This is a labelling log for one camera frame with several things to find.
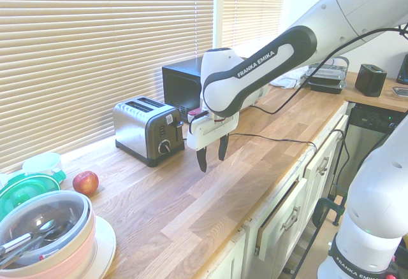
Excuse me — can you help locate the white cabinet drawer front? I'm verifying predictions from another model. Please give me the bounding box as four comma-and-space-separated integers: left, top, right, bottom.
303, 115, 349, 221

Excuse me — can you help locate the white plastic bag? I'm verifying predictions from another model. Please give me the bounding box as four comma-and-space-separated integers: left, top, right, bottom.
269, 68, 310, 89

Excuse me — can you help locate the black toaster power cable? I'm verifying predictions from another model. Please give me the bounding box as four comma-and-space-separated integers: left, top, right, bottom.
182, 132, 318, 157

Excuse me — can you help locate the green plastic container lid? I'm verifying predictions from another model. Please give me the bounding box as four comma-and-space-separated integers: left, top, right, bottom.
0, 169, 67, 216

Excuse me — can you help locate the open white drawer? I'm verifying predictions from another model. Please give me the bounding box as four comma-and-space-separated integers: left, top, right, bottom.
256, 176, 309, 261

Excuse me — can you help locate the black handled utensil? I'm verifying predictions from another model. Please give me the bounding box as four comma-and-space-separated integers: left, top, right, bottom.
6, 220, 77, 261

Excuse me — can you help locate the green clamp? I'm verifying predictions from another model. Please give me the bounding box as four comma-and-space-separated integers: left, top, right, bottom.
311, 184, 347, 227

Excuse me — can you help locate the metal handle of open drawer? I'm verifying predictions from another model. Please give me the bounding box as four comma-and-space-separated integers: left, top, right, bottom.
281, 206, 302, 231

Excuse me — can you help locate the narrow beige window blind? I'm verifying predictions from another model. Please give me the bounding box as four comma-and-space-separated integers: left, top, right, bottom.
221, 0, 288, 50

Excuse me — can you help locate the metal spoon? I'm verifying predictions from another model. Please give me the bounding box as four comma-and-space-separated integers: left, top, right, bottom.
0, 218, 55, 256

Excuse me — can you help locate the red black cable plug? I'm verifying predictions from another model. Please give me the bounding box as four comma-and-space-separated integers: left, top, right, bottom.
187, 108, 208, 124

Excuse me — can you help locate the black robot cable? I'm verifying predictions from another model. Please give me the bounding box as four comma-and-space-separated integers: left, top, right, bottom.
251, 20, 408, 115

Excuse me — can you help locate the pink bowl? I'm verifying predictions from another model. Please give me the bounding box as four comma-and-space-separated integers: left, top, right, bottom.
0, 210, 98, 279

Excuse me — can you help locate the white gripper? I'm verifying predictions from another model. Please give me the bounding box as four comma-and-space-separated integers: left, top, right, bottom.
186, 111, 240, 173

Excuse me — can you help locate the black stainless microwave oven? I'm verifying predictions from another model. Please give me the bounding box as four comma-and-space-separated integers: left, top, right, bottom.
161, 56, 247, 124

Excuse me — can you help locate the white plate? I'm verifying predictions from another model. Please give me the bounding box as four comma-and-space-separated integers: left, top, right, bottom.
84, 215, 117, 279

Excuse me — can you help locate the small metal tray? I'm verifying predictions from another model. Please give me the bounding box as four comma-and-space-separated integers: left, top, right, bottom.
391, 85, 408, 99

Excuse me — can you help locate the red apple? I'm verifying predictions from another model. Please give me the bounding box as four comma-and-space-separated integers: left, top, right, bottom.
72, 170, 99, 196

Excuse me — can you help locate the small black box appliance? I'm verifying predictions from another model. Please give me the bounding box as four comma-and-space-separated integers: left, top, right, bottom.
354, 63, 388, 98

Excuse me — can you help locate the clear plastic bowl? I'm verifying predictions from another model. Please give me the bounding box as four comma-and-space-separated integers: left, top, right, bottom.
0, 192, 89, 268

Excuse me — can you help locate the dark device with screen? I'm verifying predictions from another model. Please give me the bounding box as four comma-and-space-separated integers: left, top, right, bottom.
396, 52, 408, 85

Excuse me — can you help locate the wide beige window blind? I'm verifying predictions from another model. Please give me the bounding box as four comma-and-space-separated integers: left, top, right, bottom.
0, 0, 215, 175

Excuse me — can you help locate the stainless steel two-slot toaster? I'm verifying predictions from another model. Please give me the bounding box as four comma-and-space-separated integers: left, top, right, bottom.
112, 96, 186, 168

